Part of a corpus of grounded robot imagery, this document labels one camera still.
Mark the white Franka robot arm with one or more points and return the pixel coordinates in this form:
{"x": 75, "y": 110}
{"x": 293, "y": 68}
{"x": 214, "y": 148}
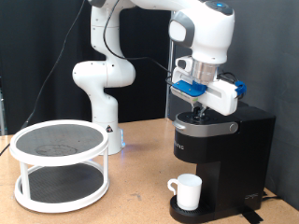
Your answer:
{"x": 106, "y": 74}

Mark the black round grip liner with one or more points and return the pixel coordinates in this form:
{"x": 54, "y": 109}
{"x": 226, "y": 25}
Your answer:
{"x": 59, "y": 140}
{"x": 65, "y": 183}

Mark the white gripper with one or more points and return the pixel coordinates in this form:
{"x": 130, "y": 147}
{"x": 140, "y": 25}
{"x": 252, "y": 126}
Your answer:
{"x": 218, "y": 95}

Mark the dark grey partition panel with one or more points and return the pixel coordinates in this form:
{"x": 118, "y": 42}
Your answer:
{"x": 274, "y": 62}

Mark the white two-tier turntable stand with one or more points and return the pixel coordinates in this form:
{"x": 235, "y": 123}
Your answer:
{"x": 59, "y": 159}

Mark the black tape strip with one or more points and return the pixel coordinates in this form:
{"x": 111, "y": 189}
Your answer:
{"x": 252, "y": 216}

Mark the white ceramic mug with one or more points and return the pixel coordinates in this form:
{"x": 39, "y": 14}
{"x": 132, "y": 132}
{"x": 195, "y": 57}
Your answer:
{"x": 187, "y": 193}

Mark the black Keurig coffee machine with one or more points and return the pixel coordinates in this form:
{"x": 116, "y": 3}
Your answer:
{"x": 236, "y": 161}

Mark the wrist camera on blue mount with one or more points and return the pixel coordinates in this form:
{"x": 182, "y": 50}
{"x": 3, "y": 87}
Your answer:
{"x": 188, "y": 90}

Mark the grey metal frame bar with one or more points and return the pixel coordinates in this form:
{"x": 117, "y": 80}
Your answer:
{"x": 2, "y": 118}

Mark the silver vertical metal post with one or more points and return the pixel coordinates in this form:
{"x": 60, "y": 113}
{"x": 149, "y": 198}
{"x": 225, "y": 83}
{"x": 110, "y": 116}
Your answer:
{"x": 168, "y": 105}

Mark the black backdrop curtain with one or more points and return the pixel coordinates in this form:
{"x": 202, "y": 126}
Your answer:
{"x": 31, "y": 62}

